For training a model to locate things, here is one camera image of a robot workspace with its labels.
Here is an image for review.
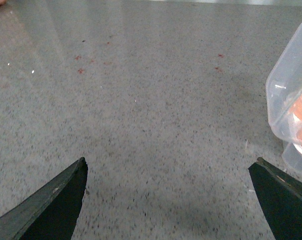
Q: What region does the clear plastic egg box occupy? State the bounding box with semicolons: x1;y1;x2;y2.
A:
265;23;302;175

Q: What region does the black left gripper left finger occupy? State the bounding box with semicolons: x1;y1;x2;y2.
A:
0;157;88;240

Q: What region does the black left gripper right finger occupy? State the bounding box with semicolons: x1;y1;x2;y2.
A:
248;157;302;240

